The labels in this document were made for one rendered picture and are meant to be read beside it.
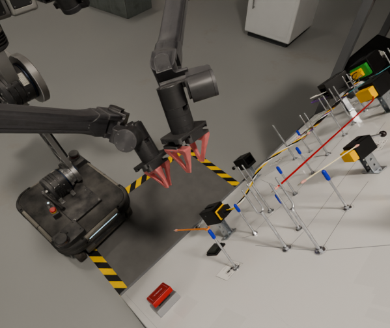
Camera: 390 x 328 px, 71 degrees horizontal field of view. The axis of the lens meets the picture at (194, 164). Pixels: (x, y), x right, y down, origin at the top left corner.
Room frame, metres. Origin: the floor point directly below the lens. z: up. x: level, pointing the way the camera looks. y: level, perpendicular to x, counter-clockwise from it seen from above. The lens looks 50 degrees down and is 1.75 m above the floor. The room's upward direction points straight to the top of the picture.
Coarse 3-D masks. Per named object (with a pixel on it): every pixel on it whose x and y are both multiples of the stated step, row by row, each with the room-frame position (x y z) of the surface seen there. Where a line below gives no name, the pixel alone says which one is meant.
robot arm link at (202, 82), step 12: (156, 60) 0.56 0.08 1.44; (168, 60) 0.55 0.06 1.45; (156, 72) 0.52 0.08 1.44; (168, 72) 0.53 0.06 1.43; (180, 72) 0.53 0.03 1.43; (192, 72) 0.53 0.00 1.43; (204, 72) 0.51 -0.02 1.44; (192, 84) 0.49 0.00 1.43; (204, 84) 0.49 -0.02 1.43; (216, 84) 0.49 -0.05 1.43; (192, 96) 0.48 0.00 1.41; (204, 96) 0.48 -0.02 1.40
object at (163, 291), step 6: (162, 282) 0.20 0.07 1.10; (156, 288) 0.18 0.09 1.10; (162, 288) 0.18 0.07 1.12; (168, 288) 0.17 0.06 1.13; (150, 294) 0.17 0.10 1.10; (156, 294) 0.17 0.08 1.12; (162, 294) 0.16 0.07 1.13; (168, 294) 0.16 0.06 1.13; (150, 300) 0.15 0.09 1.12; (156, 300) 0.15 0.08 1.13; (162, 300) 0.15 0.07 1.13; (156, 306) 0.14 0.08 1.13
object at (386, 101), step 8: (384, 72) 0.68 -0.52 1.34; (368, 80) 0.69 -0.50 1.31; (376, 80) 0.65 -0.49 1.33; (384, 80) 0.66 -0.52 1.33; (360, 88) 0.67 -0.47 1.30; (376, 88) 0.63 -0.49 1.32; (384, 88) 0.64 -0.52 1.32; (376, 96) 0.63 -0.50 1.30; (384, 96) 0.64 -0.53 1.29; (384, 104) 0.64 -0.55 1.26; (384, 112) 0.63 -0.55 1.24
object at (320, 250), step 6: (276, 180) 0.26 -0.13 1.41; (270, 186) 0.25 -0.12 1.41; (282, 186) 0.25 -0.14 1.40; (276, 192) 0.24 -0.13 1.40; (288, 198) 0.24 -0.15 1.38; (288, 210) 0.22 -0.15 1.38; (294, 210) 0.22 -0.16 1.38; (300, 222) 0.21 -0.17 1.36; (306, 228) 0.20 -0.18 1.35; (312, 240) 0.19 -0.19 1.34; (318, 246) 0.18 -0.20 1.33; (318, 252) 0.17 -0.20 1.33
